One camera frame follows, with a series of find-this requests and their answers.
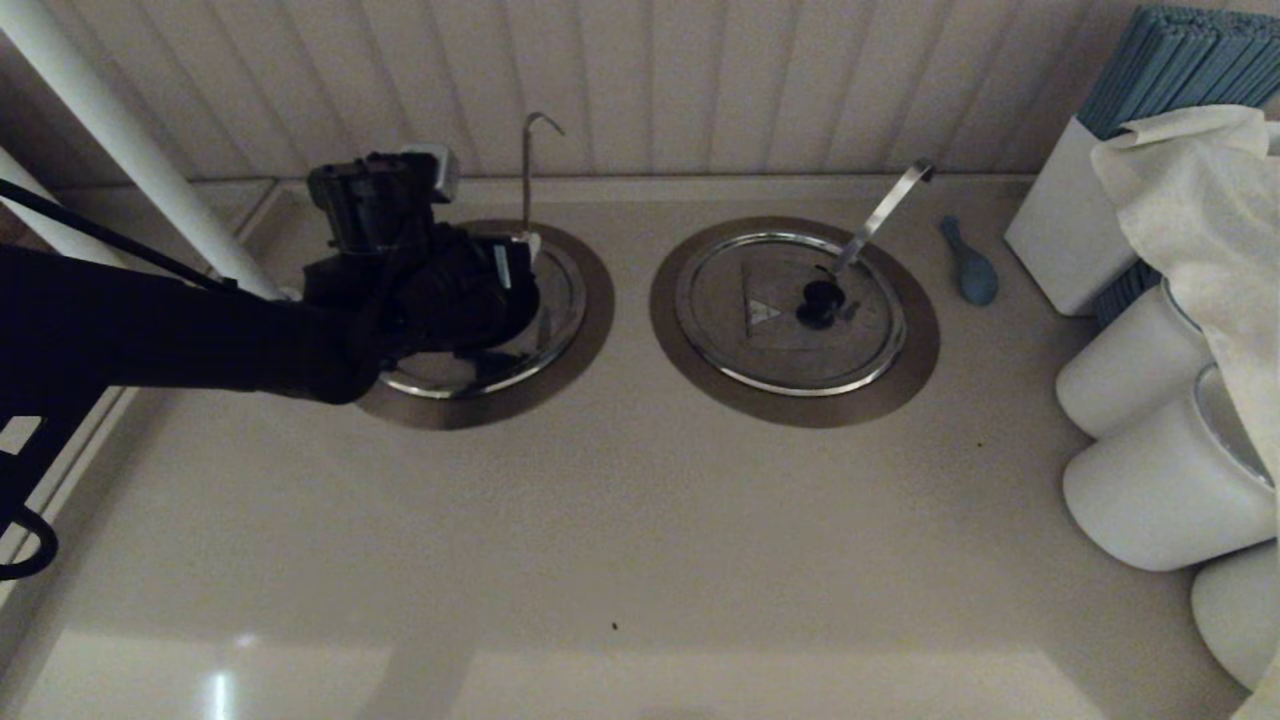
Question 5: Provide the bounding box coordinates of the steel pot lid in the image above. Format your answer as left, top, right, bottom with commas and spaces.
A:
675, 232, 908, 397
380, 236, 589, 401

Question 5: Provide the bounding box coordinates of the metal ladle handle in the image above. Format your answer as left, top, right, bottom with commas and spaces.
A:
521, 112, 566, 241
828, 161, 936, 279

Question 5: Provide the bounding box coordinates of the blue plastic spoon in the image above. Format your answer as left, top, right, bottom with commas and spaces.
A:
939, 216, 1000, 307

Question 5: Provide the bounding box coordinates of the brown round pot flange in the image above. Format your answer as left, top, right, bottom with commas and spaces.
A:
355, 219, 616, 431
650, 216, 941, 429

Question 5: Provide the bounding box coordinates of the thick white pole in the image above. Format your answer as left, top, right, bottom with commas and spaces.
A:
0, 0, 286, 301

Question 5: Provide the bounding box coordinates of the thin white pole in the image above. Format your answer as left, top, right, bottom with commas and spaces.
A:
0, 150, 101, 266

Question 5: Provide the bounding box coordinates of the white rectangular holder box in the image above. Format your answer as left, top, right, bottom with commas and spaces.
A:
1005, 116, 1161, 317

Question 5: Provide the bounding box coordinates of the white paper cup stack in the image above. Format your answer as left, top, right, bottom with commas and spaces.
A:
1062, 365, 1276, 572
1055, 283, 1216, 439
1190, 540, 1280, 691

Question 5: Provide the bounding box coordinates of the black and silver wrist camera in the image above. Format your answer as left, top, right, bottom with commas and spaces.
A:
306, 145, 461, 256

